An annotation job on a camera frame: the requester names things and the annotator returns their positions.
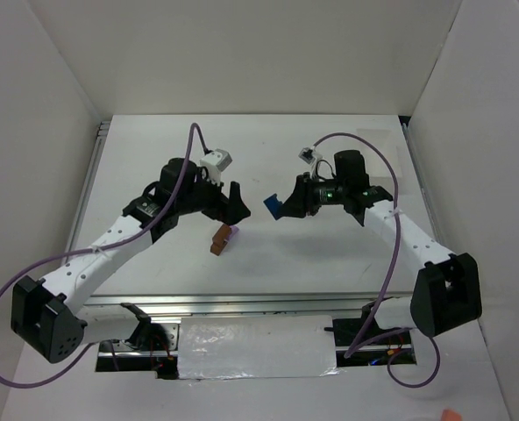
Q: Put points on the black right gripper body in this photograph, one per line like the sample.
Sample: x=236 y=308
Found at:
x=306 y=197

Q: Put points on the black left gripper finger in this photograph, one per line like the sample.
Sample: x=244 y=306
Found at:
x=216 y=213
x=236 y=210

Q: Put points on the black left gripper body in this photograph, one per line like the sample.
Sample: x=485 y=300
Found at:
x=223 y=201

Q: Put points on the purple wood cube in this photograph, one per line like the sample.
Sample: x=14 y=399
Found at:
x=233 y=231

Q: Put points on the blue notched wood block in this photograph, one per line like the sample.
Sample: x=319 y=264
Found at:
x=273 y=205

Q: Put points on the brown arch wood block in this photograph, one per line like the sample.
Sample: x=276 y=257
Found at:
x=220 y=239

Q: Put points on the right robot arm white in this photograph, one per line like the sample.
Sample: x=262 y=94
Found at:
x=446 y=294

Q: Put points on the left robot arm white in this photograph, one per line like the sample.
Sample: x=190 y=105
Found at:
x=44 y=312

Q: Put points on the silver foil tape sheet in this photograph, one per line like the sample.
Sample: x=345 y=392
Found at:
x=256 y=347

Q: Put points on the orange object at edge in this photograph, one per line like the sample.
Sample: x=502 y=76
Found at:
x=450 y=415

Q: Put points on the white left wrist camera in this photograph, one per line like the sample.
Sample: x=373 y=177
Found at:
x=213 y=164

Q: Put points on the aluminium frame rail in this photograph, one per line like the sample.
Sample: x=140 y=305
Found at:
x=324 y=262

